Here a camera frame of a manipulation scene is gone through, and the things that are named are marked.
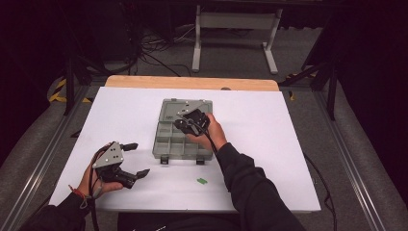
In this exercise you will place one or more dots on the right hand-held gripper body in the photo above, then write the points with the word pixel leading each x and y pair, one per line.
pixel 194 122

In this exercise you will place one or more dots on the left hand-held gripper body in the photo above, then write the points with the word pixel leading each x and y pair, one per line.
pixel 110 157

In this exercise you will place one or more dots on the clear plastic compartment box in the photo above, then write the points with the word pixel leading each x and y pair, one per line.
pixel 170 144

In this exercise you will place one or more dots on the small green plastic piece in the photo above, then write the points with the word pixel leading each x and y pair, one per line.
pixel 202 181

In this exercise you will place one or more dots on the person's right hand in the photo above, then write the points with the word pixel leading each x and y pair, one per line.
pixel 213 134

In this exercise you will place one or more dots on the person's left hand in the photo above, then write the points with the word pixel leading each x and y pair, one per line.
pixel 88 186

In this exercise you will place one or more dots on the wooden table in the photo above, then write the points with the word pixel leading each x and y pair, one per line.
pixel 192 82

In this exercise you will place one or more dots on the person's lap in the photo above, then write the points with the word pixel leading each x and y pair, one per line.
pixel 176 223

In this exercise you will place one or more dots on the black metal stand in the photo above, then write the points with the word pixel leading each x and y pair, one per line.
pixel 332 93
pixel 69 86

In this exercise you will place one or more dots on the white metal stand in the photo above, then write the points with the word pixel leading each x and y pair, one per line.
pixel 237 20

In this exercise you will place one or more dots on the aluminium rail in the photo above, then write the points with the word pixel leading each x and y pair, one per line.
pixel 349 160
pixel 41 160

